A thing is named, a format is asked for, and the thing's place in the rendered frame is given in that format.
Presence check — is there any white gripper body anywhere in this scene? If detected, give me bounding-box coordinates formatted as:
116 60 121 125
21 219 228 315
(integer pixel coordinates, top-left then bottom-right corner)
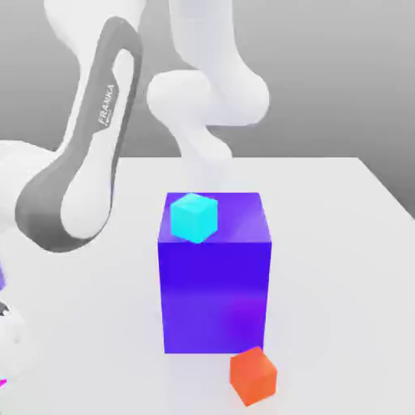
0 316 21 347

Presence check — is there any small orange cube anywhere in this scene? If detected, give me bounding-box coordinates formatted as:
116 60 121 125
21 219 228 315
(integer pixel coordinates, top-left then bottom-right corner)
229 345 279 409

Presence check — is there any small cyan cube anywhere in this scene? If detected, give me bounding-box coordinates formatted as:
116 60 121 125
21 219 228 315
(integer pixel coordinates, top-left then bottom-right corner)
169 192 219 245

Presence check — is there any large purple box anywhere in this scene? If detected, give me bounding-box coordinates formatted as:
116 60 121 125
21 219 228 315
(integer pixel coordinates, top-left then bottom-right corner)
157 191 272 355

